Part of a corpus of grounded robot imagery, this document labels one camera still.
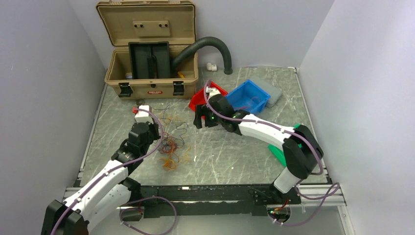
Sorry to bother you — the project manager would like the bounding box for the green plastic bin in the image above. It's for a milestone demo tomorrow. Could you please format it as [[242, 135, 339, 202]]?
[[268, 144, 287, 167]]

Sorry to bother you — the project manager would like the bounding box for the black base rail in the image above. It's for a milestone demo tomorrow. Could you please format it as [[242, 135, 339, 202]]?
[[123, 184, 301, 218]]

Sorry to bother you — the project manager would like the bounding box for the blue plastic bin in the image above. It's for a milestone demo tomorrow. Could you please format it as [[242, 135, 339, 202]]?
[[226, 79, 271, 114]]

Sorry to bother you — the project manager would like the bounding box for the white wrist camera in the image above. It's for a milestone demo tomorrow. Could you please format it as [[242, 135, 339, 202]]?
[[204, 86, 221, 103], [132, 105, 154, 124]]

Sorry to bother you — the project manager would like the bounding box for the white pipe fitting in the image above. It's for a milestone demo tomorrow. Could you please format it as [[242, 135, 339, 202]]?
[[206, 63, 217, 71]]

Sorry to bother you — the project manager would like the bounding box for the black corrugated hose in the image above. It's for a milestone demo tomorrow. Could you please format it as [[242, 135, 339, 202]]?
[[172, 36, 234, 75]]

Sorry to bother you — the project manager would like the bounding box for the tan plastic toolbox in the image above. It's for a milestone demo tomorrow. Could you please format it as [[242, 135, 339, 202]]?
[[96, 0, 198, 100]]

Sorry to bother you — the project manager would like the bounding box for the grey plastic case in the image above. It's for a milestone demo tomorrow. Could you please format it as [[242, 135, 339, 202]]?
[[250, 75, 282, 108]]

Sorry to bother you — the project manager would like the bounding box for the red plastic bin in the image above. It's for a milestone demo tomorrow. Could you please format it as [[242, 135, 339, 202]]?
[[188, 82, 228, 111]]

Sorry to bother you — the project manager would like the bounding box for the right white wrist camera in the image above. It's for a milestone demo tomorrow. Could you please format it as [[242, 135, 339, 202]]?
[[204, 86, 221, 103]]

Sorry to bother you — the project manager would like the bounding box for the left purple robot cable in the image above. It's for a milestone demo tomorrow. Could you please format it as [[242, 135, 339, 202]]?
[[50, 108, 178, 235]]

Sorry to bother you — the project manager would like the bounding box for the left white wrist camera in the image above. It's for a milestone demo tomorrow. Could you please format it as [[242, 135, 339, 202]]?
[[132, 105, 154, 124]]

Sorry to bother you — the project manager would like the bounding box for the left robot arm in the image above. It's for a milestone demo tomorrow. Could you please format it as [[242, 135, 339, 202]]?
[[41, 120, 160, 235]]

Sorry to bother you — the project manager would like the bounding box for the purple wire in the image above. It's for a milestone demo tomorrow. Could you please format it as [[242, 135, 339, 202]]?
[[155, 104, 189, 155]]

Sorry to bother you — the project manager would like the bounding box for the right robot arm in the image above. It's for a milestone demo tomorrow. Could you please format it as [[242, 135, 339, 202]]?
[[193, 94, 323, 203]]

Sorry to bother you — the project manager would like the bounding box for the black toolbox tray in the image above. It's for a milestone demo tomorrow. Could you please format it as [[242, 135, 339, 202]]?
[[128, 41, 171, 79]]

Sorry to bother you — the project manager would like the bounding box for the orange wire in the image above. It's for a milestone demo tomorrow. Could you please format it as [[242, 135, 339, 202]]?
[[157, 115, 192, 172]]

